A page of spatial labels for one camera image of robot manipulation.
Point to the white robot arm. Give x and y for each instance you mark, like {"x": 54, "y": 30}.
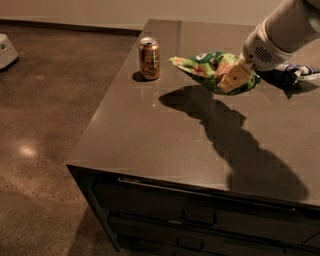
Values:
{"x": 304, "y": 12}

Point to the gold soda can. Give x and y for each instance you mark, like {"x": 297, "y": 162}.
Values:
{"x": 149, "y": 56}

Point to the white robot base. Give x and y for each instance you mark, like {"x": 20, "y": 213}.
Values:
{"x": 8, "y": 53}

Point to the green rice chip bag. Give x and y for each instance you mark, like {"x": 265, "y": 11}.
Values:
{"x": 203, "y": 69}

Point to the blue chip bag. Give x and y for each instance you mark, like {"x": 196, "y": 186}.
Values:
{"x": 287, "y": 75}

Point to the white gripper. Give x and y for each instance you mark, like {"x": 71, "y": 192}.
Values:
{"x": 259, "y": 55}

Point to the dark drawer cabinet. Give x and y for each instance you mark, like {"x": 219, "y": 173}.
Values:
{"x": 166, "y": 218}

